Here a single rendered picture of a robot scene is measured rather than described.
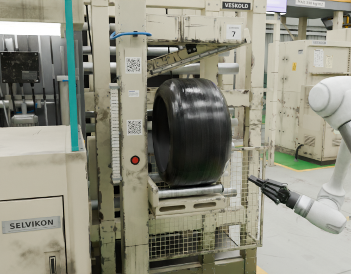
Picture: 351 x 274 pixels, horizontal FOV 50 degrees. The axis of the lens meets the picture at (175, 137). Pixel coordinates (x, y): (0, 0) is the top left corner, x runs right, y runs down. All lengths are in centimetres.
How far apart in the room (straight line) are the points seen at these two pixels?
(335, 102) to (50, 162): 91
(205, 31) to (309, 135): 461
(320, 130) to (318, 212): 469
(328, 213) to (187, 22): 120
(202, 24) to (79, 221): 139
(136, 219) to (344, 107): 111
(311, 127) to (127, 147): 497
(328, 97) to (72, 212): 88
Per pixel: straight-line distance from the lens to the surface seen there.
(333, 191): 186
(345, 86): 139
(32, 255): 116
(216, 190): 192
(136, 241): 199
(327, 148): 648
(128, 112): 181
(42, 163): 108
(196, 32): 216
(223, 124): 174
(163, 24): 211
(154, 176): 211
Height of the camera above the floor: 148
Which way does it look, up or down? 10 degrees down
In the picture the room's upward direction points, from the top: straight up
